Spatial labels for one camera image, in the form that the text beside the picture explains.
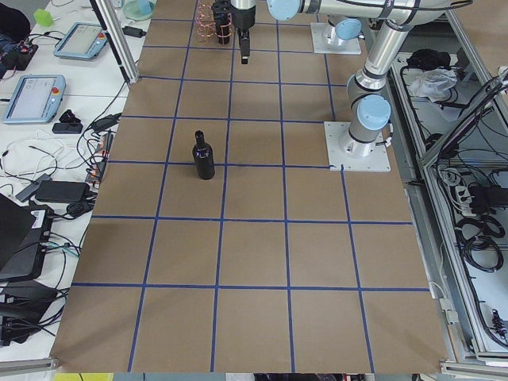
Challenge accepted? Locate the aluminium frame post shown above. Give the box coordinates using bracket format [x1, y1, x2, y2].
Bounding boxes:
[90, 0, 139, 84]

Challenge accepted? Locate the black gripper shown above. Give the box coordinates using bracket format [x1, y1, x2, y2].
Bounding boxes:
[231, 5, 254, 64]

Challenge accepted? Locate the dark wine bottle in basket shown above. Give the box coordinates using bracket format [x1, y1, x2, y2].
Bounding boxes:
[211, 0, 231, 45]

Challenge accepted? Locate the near blue teach pendant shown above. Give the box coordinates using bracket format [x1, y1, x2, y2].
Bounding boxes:
[2, 75, 67, 125]

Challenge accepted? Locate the green glass plate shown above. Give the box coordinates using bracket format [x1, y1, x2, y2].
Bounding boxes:
[122, 0, 156, 21]

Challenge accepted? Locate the black power adapter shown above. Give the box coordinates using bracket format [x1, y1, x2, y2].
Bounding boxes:
[122, 25, 146, 38]

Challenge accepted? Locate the white crumpled cloth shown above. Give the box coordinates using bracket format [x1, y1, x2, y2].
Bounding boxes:
[408, 68, 457, 102]

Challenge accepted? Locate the large black power brick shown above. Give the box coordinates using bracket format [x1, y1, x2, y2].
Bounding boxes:
[35, 180, 90, 203]

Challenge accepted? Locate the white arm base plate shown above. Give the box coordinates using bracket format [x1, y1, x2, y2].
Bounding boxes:
[324, 121, 391, 172]
[310, 19, 361, 55]

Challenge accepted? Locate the blue teach pendant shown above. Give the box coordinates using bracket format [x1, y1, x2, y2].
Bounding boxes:
[2, 75, 67, 125]
[53, 22, 107, 60]

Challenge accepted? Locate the copper wire wine basket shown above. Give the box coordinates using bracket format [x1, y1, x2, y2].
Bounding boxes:
[196, 1, 217, 42]

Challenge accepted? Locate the blue sponge block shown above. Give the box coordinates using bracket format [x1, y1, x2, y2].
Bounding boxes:
[137, 0, 152, 15]

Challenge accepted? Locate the dark wine bottle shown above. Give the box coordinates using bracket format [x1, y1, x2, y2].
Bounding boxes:
[192, 130, 215, 180]
[211, 0, 231, 45]

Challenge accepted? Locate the far blue teach pendant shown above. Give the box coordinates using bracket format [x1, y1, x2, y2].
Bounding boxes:
[53, 22, 107, 60]

